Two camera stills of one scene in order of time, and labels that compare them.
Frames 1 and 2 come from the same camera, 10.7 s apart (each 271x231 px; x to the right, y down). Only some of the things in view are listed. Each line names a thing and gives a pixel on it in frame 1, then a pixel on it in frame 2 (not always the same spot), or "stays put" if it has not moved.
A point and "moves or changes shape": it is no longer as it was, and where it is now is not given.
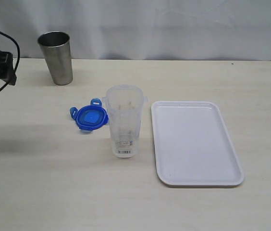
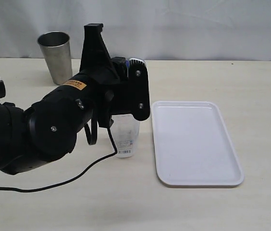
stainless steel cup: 56,46 stays put
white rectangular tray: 194,147 stays put
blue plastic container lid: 89,117 moves or changes shape
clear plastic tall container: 125,103 stays put
